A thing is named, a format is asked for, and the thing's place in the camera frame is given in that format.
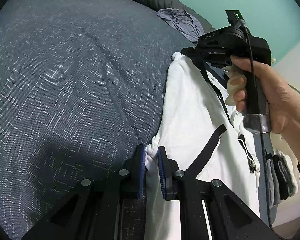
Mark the bed with blue patterned sheet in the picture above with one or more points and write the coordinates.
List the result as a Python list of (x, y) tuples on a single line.
[(65, 80)]

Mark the white shirt with black trim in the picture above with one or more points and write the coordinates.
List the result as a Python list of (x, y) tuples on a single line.
[(190, 105)]

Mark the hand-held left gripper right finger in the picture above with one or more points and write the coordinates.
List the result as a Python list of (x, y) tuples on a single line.
[(162, 170)]

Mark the crumpled blue-purple garment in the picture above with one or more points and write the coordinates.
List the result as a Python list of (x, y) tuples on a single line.
[(182, 22)]

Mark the grey folded garment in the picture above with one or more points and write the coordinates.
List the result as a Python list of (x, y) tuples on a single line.
[(272, 182)]

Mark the black folded garment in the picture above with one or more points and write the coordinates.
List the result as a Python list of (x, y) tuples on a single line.
[(283, 180)]

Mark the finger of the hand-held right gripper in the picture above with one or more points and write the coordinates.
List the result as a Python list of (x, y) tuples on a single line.
[(190, 51)]

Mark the person's right hand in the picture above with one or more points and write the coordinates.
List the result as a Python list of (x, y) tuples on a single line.
[(282, 105)]

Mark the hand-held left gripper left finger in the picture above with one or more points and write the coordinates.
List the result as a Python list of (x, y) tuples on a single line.
[(141, 165)]

